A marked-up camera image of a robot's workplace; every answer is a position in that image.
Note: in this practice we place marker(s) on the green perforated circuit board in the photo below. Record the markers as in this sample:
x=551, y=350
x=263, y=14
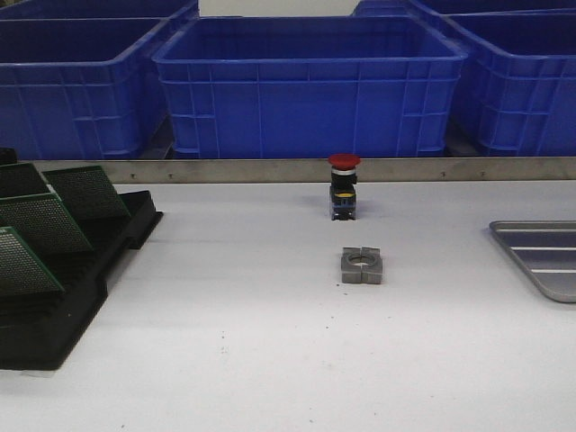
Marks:
x=44, y=222
x=87, y=192
x=21, y=179
x=22, y=271

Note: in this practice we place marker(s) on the silver metal tray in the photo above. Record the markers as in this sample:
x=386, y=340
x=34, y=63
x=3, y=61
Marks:
x=544, y=250

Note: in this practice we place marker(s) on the black slotted board rack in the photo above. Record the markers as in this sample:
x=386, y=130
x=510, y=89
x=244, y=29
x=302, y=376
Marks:
x=38, y=332

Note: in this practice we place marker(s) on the red emergency stop button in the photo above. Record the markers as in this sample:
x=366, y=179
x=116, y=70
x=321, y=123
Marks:
x=342, y=190

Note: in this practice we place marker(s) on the grey metal clamp block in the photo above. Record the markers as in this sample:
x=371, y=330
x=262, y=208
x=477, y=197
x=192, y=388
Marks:
x=361, y=265

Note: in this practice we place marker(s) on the blue plastic crate centre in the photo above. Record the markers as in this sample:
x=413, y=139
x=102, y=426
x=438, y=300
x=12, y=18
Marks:
x=308, y=87

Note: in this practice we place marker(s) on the blue plastic crate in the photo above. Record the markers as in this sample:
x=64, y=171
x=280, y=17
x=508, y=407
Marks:
x=516, y=93
x=308, y=87
x=82, y=88

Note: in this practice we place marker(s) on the blue crate back right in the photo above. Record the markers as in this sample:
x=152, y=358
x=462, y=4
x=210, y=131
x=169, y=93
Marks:
x=443, y=7

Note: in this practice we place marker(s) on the blue plastic crate left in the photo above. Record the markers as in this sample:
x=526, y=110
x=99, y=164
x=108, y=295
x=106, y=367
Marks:
x=82, y=88

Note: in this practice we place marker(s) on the blue plastic crate right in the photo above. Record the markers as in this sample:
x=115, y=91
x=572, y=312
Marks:
x=516, y=93

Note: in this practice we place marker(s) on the blue crate back left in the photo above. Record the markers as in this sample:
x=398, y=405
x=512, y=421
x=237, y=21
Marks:
x=98, y=9

